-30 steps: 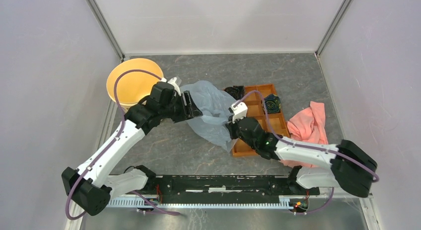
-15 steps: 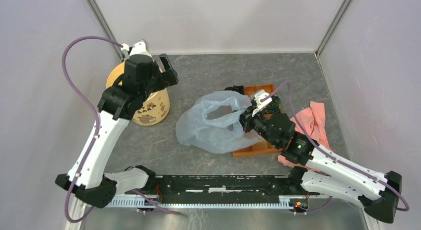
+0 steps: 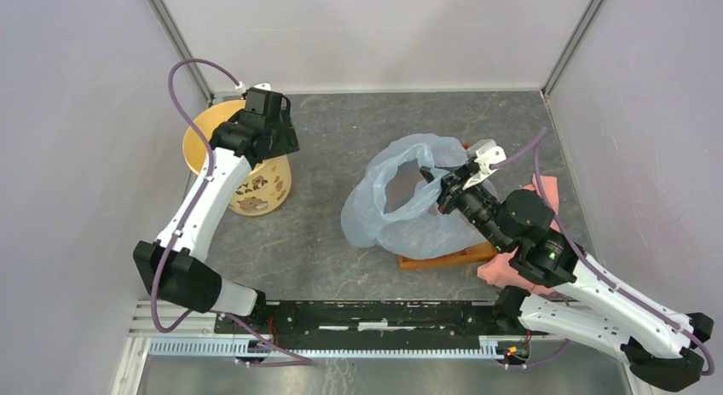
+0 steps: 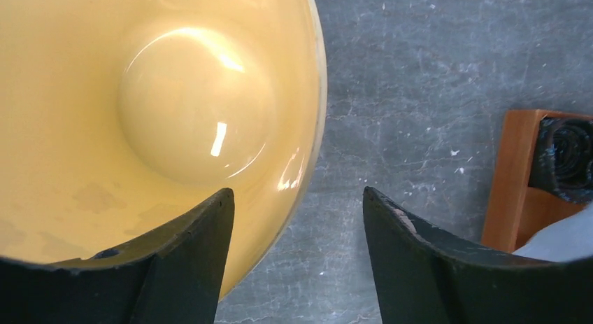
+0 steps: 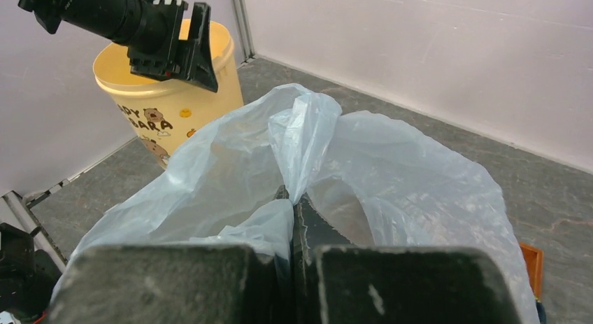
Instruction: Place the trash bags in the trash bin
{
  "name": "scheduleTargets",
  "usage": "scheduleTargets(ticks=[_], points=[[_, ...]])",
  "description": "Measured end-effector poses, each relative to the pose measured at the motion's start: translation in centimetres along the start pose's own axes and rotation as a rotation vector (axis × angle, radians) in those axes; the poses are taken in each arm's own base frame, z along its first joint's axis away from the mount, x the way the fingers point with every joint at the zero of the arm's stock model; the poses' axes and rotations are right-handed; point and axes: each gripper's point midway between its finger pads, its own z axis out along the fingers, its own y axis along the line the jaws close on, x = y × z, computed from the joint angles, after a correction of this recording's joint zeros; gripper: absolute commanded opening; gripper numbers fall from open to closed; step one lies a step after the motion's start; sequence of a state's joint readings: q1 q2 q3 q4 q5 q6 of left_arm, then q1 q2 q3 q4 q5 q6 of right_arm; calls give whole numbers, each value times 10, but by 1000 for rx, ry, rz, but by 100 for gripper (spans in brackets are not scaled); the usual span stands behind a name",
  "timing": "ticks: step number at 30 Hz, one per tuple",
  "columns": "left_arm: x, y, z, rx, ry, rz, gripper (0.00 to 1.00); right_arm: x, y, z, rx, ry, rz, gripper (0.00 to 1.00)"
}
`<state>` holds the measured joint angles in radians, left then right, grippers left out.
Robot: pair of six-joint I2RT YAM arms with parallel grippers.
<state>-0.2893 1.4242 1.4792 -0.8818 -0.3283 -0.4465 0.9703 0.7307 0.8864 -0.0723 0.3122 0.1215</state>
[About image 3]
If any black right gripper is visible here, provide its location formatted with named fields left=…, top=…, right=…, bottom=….
left=419, top=160, right=511, bottom=252

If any light blue plastic trash bag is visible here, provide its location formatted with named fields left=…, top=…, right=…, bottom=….
left=340, top=134, right=486, bottom=259

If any yellow capybara trash bin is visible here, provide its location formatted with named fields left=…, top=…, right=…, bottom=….
left=182, top=100, right=292, bottom=217

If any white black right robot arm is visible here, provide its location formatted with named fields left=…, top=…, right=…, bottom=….
left=420, top=165, right=714, bottom=392

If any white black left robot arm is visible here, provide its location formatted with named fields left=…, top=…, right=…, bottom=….
left=132, top=83, right=299, bottom=334

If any orange compartment tray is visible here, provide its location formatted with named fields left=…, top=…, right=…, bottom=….
left=397, top=143, right=500, bottom=271

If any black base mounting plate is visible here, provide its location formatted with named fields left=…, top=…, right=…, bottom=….
left=244, top=300, right=528, bottom=351

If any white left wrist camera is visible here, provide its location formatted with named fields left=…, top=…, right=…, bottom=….
left=234, top=81, right=271, bottom=96

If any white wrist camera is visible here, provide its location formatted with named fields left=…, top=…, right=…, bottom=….
left=462, top=139, right=506, bottom=190
left=234, top=81, right=271, bottom=96

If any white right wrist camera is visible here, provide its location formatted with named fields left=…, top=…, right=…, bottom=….
left=462, top=139, right=506, bottom=190

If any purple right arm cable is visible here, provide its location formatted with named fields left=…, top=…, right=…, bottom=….
left=489, top=126, right=716, bottom=378

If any white slotted cable duct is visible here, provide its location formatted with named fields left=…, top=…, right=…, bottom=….
left=148, top=337, right=503, bottom=361

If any aluminium frame rail front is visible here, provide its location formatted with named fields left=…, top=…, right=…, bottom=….
left=130, top=299, right=640, bottom=341

